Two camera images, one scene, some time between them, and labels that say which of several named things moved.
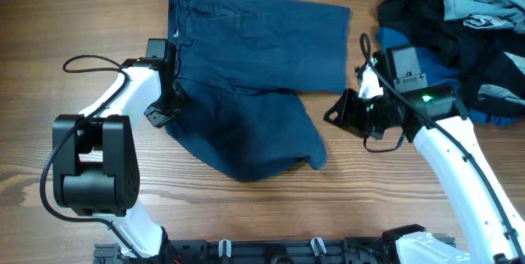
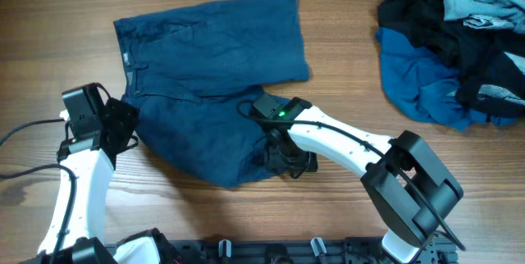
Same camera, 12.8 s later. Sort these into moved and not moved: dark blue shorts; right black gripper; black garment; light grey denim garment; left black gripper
Moved: right black gripper; dark blue shorts; left black gripper
Not moved: light grey denim garment; black garment
